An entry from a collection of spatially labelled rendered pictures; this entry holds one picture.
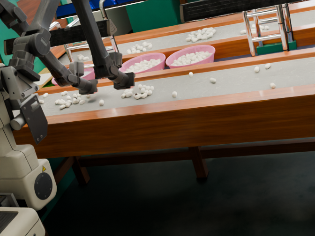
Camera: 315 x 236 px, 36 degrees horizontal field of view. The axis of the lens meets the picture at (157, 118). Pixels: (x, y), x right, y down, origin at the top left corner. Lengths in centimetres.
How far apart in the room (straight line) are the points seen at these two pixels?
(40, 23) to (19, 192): 62
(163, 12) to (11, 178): 359
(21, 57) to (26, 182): 47
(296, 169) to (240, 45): 77
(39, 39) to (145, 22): 364
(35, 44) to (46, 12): 16
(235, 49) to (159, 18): 262
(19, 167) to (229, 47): 136
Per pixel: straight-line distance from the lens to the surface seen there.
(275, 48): 261
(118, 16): 578
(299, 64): 225
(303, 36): 261
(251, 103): 195
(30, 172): 187
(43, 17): 180
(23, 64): 167
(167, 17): 518
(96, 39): 203
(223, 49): 269
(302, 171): 283
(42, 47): 173
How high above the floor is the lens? 162
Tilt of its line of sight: 25 degrees down
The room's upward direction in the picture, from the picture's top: 17 degrees counter-clockwise
